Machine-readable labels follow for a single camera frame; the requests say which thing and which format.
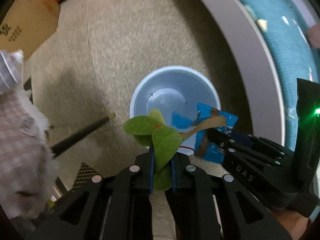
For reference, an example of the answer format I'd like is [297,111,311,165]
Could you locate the purple checkered tablecloth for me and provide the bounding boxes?
[0,50,24,95]

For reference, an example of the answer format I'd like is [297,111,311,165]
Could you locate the teal bunk bed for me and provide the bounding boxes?
[183,0,320,153]

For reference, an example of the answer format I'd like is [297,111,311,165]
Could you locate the person's right hand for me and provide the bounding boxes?
[271,210,312,240]

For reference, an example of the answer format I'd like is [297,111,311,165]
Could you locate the light blue plastic bucket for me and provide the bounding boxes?
[129,65,222,156]

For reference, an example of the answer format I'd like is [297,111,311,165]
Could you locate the blue snack wrapper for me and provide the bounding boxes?
[195,103,238,164]

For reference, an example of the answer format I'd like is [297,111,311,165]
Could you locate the large cardboard box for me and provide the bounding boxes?
[1,0,60,59]

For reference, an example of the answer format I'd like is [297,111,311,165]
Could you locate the green leaf packaging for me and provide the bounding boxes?
[123,109,182,191]

